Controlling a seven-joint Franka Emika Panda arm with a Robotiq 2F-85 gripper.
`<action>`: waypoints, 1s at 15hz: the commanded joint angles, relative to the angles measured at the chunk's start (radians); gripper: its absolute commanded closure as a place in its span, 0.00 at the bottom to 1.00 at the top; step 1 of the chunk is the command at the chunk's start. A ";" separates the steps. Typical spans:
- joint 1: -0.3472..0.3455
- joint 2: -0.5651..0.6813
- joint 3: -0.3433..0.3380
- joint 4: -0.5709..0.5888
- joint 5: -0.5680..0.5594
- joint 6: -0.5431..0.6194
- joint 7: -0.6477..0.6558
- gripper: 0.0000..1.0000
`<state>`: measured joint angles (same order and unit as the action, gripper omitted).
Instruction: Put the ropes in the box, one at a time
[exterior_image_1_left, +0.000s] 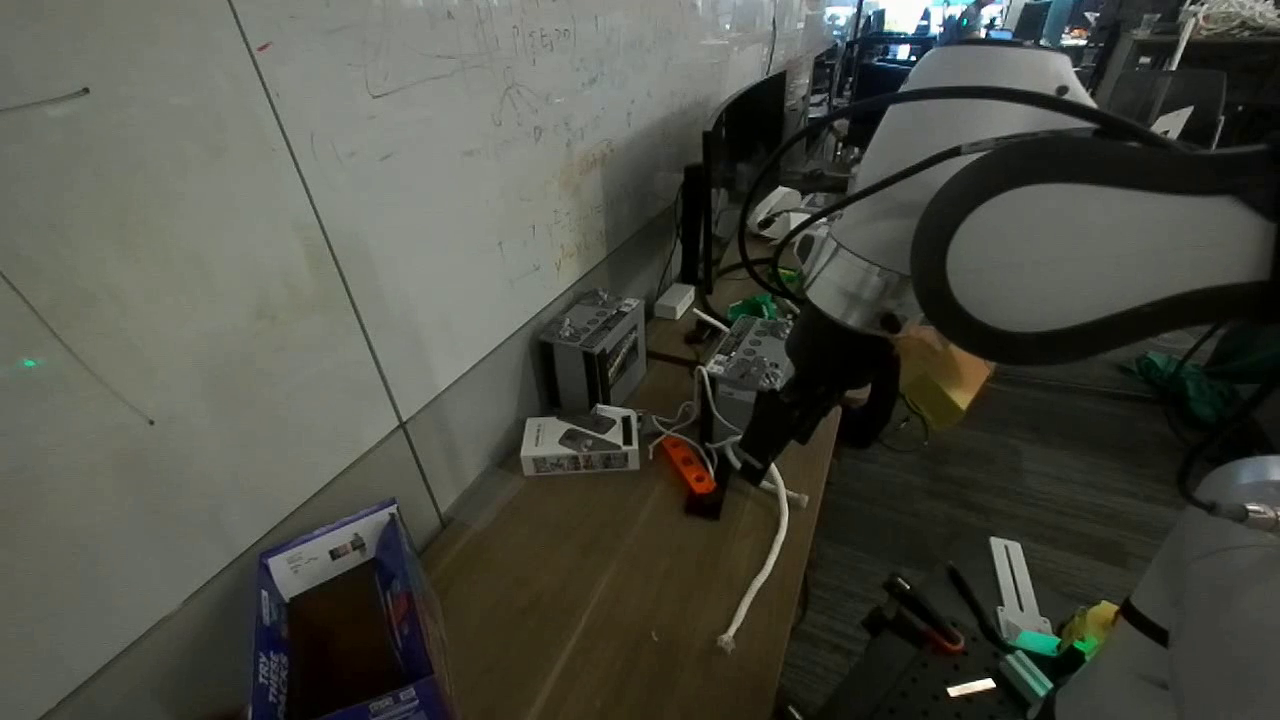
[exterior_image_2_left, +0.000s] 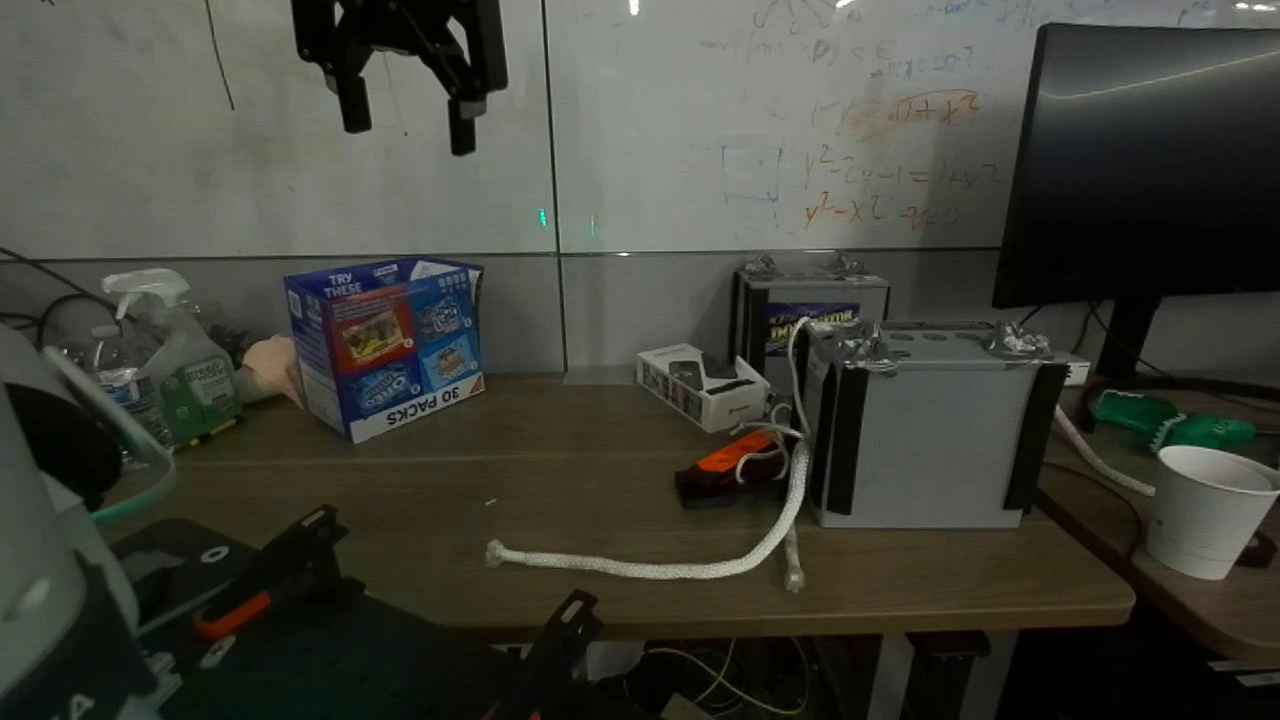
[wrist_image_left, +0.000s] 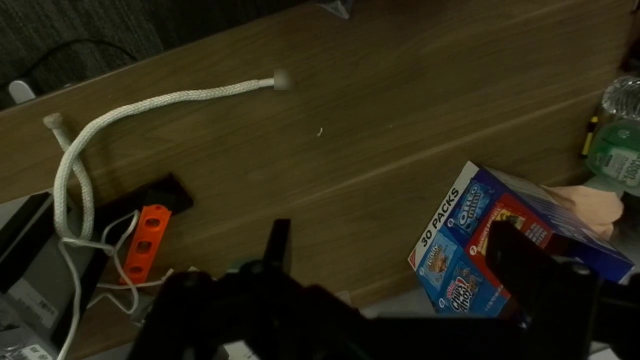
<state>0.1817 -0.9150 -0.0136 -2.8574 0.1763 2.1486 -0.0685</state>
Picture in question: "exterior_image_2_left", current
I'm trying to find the black computer monitor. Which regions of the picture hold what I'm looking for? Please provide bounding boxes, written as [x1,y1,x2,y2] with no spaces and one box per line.
[993,18,1280,393]

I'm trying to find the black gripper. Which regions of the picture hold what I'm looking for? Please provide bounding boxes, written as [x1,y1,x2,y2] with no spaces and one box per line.
[291,0,511,160]

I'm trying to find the green clear bag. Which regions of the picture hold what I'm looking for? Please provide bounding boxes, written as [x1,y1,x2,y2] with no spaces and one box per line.
[43,265,247,453]

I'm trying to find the medium white rope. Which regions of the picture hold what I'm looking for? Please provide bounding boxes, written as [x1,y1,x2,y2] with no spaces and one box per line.
[782,313,858,453]

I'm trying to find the peach cloth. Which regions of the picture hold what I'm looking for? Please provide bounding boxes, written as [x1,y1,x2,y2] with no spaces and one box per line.
[235,331,310,408]

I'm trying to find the pale cables under desk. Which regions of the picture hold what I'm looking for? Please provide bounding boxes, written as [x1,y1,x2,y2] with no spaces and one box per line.
[637,634,815,720]

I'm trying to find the large grey metal case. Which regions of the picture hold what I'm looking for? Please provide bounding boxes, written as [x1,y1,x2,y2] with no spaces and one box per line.
[795,320,1071,533]

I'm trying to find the dark bag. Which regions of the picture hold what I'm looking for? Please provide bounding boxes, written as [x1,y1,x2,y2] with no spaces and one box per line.
[155,582,536,720]

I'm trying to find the black clamp with orange trigger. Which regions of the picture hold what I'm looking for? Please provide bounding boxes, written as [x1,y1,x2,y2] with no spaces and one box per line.
[123,501,351,650]

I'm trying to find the black cable by bottles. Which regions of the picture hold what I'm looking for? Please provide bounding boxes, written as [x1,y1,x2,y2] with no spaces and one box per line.
[0,245,134,355]

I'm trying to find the green plastic object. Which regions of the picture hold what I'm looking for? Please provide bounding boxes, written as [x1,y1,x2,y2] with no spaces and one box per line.
[1090,389,1259,456]

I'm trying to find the desk leg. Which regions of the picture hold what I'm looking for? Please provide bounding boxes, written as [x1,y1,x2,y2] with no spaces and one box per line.
[866,630,1016,720]

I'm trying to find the thin white cord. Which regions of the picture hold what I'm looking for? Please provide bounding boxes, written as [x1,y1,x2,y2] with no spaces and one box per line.
[727,419,804,490]

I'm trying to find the thick white rope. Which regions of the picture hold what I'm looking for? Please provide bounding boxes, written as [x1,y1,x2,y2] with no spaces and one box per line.
[482,437,815,600]

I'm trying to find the grey metal case with label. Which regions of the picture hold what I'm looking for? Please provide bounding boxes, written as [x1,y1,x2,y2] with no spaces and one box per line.
[727,256,897,393]

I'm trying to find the small white device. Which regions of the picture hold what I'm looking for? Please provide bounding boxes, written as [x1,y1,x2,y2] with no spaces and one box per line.
[631,340,775,437]

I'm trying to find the white hose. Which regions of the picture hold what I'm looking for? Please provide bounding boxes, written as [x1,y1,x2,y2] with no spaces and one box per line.
[1054,404,1159,504]

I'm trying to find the blue cardboard box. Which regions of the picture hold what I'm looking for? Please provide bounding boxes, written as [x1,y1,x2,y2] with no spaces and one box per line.
[281,256,489,447]

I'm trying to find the orange and black tool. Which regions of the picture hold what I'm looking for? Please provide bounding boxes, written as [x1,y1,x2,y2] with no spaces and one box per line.
[674,428,793,507]

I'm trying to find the white paper cup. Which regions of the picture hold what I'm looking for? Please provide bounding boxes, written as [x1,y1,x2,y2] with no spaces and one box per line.
[1143,439,1280,582]

